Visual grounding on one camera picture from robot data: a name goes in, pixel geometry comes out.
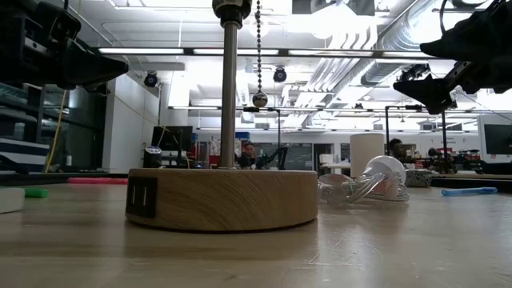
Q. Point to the wooden base table lamp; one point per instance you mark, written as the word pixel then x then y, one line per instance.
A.
pixel 224 200

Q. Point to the black ceiling camera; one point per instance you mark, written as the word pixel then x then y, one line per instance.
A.
pixel 279 74
pixel 412 73
pixel 150 79

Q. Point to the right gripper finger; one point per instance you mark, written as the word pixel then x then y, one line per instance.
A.
pixel 480 40
pixel 432 94

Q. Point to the speckled grey bowl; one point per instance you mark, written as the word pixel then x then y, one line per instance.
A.
pixel 418 178

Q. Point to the pink foam strip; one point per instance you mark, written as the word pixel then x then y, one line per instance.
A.
pixel 100 181

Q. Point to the dark shelving unit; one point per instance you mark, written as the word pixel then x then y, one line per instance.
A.
pixel 24 120

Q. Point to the person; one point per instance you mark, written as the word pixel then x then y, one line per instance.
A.
pixel 396 148
pixel 250 154

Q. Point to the white globe lightbulb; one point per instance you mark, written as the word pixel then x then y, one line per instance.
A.
pixel 386 168

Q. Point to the black aluminium table frame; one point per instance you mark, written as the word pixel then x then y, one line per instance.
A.
pixel 40 178

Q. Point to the green marker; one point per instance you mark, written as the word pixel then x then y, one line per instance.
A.
pixel 38 193

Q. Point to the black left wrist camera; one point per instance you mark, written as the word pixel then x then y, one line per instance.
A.
pixel 60 22

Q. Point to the white cylinder roll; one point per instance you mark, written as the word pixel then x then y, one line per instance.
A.
pixel 366 146

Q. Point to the black background rig frame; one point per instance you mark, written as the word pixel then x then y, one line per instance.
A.
pixel 278 132
pixel 444 136

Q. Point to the black desktop device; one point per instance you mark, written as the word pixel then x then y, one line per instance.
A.
pixel 152 158

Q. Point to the black background robot arm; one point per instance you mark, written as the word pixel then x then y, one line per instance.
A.
pixel 456 160
pixel 276 158

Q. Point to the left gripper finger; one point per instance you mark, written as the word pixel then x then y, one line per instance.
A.
pixel 102 89
pixel 92 70

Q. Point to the blue pen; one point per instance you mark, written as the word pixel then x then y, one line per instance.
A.
pixel 468 191

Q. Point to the black computer monitor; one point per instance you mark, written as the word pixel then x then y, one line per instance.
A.
pixel 172 138
pixel 498 139

